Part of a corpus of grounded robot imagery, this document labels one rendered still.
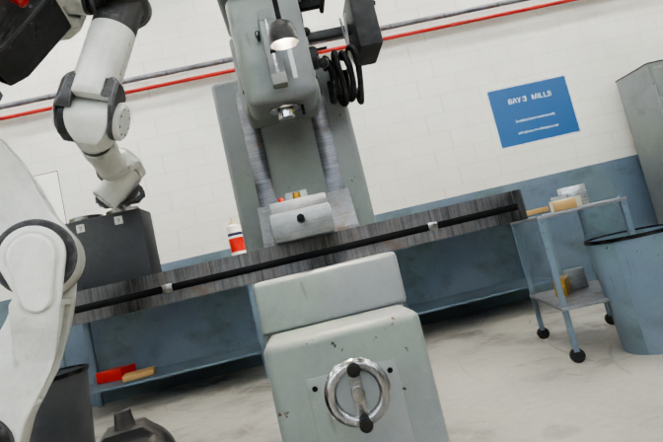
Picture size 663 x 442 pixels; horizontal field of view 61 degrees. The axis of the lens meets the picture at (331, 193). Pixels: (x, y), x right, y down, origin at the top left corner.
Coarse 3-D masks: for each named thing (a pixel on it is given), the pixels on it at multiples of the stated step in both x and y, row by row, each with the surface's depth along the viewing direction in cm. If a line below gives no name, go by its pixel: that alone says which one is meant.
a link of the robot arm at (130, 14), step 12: (108, 0) 113; (120, 0) 113; (132, 0) 115; (144, 0) 118; (96, 12) 113; (108, 12) 112; (120, 12) 113; (132, 12) 115; (144, 12) 121; (132, 24) 115
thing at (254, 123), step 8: (232, 40) 170; (232, 48) 170; (232, 56) 171; (240, 80) 169; (240, 88) 169; (320, 96) 170; (320, 104) 176; (248, 112) 168; (312, 112) 181; (248, 120) 178; (256, 120) 175; (264, 120) 177; (272, 120) 180; (280, 120) 182; (288, 120) 184
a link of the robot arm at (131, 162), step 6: (120, 150) 128; (126, 150) 129; (126, 156) 127; (132, 156) 129; (126, 162) 127; (132, 162) 128; (138, 162) 130; (126, 168) 127; (132, 168) 129; (138, 168) 132; (144, 168) 135; (120, 174) 126; (138, 174) 134; (144, 174) 136; (108, 180) 126; (114, 180) 126
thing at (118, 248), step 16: (128, 208) 152; (80, 224) 148; (96, 224) 149; (112, 224) 149; (128, 224) 149; (144, 224) 151; (80, 240) 148; (96, 240) 148; (112, 240) 148; (128, 240) 149; (144, 240) 149; (96, 256) 148; (112, 256) 148; (128, 256) 148; (144, 256) 148; (96, 272) 147; (112, 272) 147; (128, 272) 148; (144, 272) 148; (80, 288) 146
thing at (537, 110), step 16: (544, 80) 605; (560, 80) 606; (496, 96) 600; (512, 96) 601; (528, 96) 602; (544, 96) 603; (560, 96) 604; (496, 112) 598; (512, 112) 599; (528, 112) 599; (544, 112) 600; (560, 112) 601; (496, 128) 596; (512, 128) 596; (528, 128) 597; (544, 128) 598; (560, 128) 599; (576, 128) 600; (512, 144) 594; (48, 176) 568; (48, 192) 566; (64, 208) 565
